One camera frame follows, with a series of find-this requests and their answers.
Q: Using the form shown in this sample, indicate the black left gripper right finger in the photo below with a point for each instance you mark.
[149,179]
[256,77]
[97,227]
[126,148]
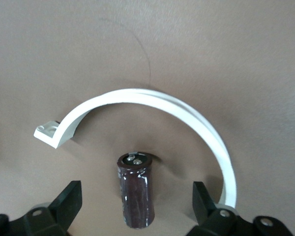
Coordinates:
[216,221]

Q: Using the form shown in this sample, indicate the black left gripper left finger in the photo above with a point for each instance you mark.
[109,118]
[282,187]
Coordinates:
[54,216]

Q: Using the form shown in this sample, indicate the long dark brown capacitor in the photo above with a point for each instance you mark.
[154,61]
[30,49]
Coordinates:
[136,191]

